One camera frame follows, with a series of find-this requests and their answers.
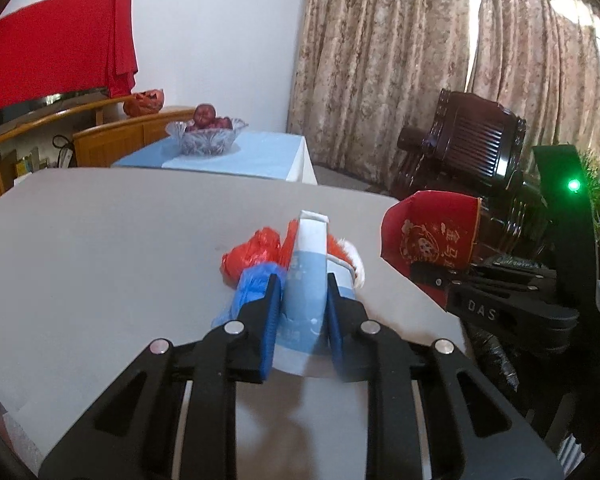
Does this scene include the red paper cup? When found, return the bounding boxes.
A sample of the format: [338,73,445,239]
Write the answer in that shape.
[379,188,484,307]

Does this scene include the white blue paper cup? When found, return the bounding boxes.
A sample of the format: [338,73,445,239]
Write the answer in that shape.
[273,210,357,378]

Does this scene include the blue plastic bag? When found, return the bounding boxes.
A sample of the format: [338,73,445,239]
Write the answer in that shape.
[211,262,287,328]

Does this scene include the orange foam fruit net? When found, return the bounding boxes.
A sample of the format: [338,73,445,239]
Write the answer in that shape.
[279,218,366,291]

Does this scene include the red plastic bag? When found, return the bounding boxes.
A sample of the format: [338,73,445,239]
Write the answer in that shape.
[220,226,282,284]

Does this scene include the dark wooden armchair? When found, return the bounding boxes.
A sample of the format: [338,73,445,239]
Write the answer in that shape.
[390,89,547,259]

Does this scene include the light blue tablecloth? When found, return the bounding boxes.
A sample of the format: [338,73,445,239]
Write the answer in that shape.
[114,131,317,185]

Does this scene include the glass fruit bowl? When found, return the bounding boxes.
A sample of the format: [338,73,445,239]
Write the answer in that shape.
[166,118,247,156]

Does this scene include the floral beige curtain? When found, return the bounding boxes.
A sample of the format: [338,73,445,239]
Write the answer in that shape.
[287,0,600,184]

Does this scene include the red apples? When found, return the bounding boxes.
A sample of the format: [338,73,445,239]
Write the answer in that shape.
[185,103,233,131]

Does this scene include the wooden tv cabinet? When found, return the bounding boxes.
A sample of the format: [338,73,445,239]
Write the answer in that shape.
[0,96,195,197]

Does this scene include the red cloth over television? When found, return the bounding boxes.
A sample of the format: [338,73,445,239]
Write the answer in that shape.
[0,0,138,109]

